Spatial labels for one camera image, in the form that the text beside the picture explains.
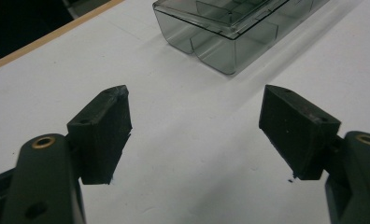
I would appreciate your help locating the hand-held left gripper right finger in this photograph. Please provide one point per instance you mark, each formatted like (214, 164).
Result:
(295, 133)

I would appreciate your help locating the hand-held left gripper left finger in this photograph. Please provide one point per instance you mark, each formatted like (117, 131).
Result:
(102, 137)

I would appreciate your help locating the clear plastic compartment box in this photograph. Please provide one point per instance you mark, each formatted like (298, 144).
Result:
(223, 40)

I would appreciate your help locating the white table cover sheet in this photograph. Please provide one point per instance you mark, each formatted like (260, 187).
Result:
(189, 140)

